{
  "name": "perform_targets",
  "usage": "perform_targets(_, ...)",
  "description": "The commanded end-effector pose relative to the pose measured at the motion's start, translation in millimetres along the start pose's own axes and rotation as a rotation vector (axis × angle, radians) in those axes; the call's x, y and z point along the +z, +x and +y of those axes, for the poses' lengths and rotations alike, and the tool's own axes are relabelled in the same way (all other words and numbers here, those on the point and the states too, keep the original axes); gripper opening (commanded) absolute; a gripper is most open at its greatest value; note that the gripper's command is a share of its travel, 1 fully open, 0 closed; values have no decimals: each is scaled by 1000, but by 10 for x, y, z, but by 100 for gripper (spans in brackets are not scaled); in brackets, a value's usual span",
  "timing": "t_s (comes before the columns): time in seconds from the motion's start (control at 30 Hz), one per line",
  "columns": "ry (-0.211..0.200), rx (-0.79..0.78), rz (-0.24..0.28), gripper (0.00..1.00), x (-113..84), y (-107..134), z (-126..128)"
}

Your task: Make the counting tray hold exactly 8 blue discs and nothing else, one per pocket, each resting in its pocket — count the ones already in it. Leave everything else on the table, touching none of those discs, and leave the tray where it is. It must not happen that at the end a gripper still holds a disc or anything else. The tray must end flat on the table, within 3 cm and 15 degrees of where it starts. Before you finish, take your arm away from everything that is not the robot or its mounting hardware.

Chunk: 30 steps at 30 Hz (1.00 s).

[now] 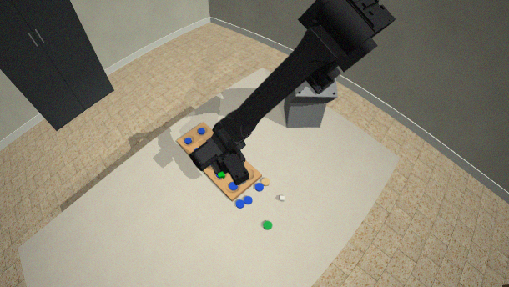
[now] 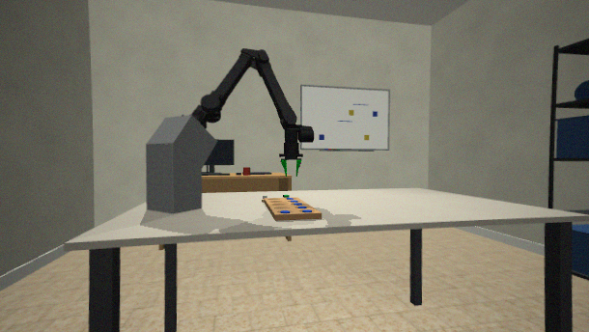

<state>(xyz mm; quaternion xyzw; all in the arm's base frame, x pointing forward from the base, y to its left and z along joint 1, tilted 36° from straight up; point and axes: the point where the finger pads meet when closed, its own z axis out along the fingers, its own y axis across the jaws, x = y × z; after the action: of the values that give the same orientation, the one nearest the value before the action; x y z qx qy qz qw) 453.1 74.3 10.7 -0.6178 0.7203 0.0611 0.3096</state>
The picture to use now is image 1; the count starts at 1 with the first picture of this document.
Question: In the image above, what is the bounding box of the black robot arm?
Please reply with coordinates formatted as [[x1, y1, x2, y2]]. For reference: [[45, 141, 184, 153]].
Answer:
[[189, 0, 396, 186]]

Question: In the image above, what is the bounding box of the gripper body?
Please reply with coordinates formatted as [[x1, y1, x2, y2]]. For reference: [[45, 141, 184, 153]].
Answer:
[[211, 151, 245, 175]]

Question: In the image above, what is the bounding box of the green disc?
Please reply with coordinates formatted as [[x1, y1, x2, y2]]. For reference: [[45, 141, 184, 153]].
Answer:
[[263, 221, 272, 230]]

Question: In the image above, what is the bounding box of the tan tray with round pockets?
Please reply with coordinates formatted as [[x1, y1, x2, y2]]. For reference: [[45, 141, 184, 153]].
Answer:
[[177, 122, 262, 202]]

